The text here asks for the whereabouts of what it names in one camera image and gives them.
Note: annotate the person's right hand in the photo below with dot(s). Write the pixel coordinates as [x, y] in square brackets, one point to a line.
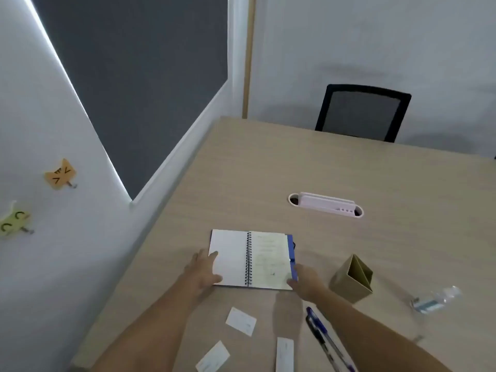
[309, 283]

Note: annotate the person's left hand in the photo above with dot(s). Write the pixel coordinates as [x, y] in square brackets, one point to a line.
[200, 274]

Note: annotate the person's right thumb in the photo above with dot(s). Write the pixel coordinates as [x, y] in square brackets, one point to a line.
[292, 283]

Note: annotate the person's left thumb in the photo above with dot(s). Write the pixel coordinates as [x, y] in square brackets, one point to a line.
[217, 280]

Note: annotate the blue spiral notebook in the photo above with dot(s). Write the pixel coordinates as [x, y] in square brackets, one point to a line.
[263, 261]

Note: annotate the person's left forearm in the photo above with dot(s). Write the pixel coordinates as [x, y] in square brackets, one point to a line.
[147, 333]

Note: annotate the person's right forearm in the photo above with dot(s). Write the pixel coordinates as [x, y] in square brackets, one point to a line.
[372, 336]

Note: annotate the white paper card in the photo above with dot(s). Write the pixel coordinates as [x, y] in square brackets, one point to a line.
[241, 321]
[284, 354]
[212, 358]

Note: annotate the blue pen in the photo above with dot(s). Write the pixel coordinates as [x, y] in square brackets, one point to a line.
[324, 332]

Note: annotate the beige pen holder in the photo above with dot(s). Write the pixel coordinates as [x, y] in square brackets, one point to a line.
[350, 282]

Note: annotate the black pen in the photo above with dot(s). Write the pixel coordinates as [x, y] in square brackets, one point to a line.
[319, 339]

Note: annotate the clear plastic water bottle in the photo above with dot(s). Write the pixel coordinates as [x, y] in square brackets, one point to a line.
[434, 300]

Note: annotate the black mesh office chair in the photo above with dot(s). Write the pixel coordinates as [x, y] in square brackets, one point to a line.
[362, 112]

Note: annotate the dark grey window blind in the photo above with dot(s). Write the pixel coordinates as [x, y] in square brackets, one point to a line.
[144, 82]

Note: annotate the orange cat wall hook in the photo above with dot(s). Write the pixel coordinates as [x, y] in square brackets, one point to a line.
[60, 174]

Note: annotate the green cat wall hook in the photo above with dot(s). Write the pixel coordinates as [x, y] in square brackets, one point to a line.
[14, 220]

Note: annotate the wooden wall trim strip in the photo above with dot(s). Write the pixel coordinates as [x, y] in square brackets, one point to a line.
[248, 54]

